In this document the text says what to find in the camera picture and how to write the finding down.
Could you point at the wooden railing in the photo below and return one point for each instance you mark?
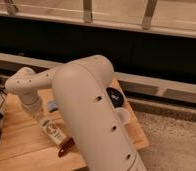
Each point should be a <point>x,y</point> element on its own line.
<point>167,17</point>

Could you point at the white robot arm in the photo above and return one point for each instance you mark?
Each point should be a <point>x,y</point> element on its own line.
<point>79,90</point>

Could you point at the blue sponge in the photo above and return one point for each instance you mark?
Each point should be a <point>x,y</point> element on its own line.
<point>52,106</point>

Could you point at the clear plastic bottle with label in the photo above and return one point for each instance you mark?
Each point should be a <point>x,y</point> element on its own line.
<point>50,128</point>

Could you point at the black cylinder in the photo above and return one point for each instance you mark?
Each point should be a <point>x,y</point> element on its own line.
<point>116,97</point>

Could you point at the white cup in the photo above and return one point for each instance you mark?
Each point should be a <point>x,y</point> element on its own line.
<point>123,114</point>

